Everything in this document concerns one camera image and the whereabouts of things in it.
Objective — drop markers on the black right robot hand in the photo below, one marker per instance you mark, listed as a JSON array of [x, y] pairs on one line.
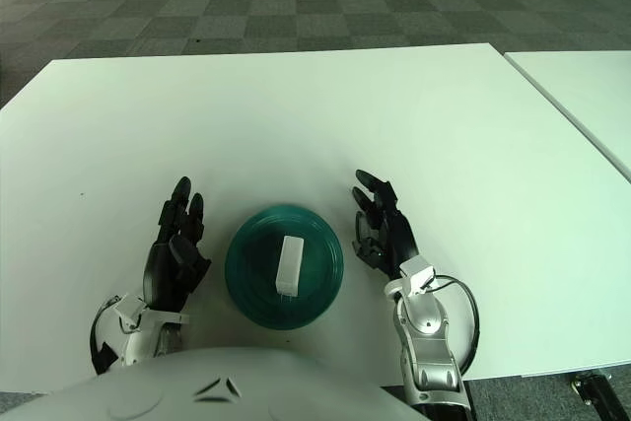
[[394, 238]]

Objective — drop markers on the black table leg base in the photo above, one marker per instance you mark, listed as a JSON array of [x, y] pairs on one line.
[[599, 394]]

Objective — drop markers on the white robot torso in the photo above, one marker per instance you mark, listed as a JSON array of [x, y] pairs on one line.
[[207, 386]]

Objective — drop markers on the dark green round plate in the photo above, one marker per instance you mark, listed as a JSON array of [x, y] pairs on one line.
[[251, 268]]

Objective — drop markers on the white cube charger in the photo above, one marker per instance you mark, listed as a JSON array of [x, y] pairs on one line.
[[289, 265]]

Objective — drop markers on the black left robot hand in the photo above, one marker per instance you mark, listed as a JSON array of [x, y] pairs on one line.
[[170, 263]]

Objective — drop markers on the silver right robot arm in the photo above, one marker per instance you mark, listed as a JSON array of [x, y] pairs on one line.
[[429, 342]]

